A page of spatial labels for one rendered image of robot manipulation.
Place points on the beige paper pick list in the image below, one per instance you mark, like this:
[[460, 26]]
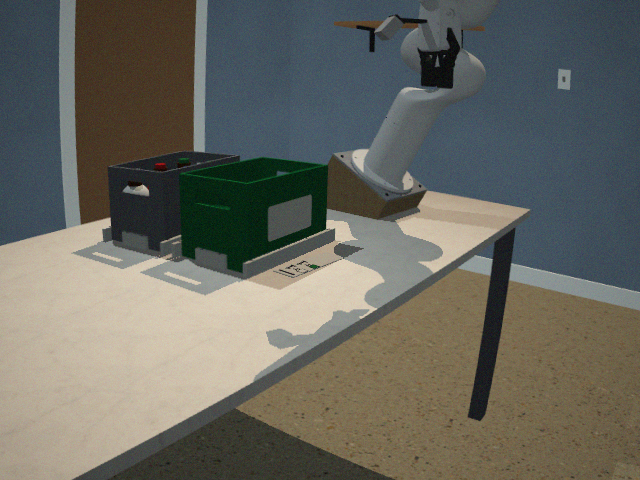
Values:
[[309, 264]]

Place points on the green crate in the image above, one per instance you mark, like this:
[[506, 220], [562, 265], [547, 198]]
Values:
[[266, 211]]

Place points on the grey bottle crate with dividers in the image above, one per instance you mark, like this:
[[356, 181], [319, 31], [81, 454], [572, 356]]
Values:
[[157, 215]]

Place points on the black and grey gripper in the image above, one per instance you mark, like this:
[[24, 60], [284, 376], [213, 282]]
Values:
[[443, 24]]

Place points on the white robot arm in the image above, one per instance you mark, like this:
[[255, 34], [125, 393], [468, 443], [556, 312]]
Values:
[[415, 110]]

